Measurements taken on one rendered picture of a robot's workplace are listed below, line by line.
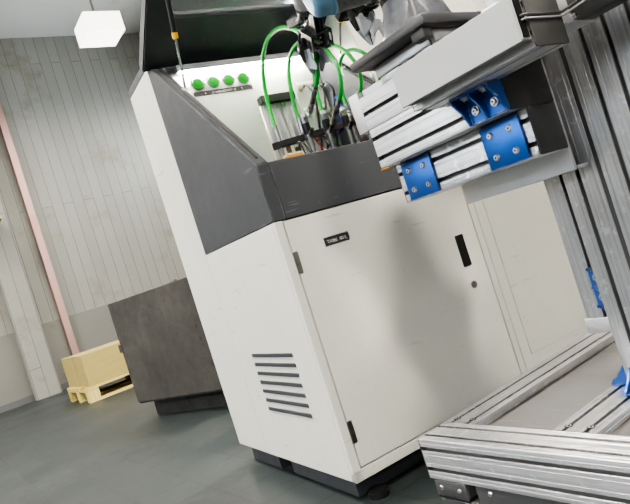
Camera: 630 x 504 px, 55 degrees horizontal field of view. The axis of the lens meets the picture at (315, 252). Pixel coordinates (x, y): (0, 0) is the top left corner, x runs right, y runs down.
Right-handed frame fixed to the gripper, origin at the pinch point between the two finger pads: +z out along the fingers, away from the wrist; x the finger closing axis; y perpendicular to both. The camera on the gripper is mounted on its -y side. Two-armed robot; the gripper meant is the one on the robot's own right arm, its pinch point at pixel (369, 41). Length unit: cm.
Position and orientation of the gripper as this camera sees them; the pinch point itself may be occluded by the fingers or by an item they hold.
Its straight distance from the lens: 190.2
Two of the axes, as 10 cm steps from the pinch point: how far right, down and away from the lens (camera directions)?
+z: 3.0, 9.5, 0.0
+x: 8.3, -2.6, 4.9
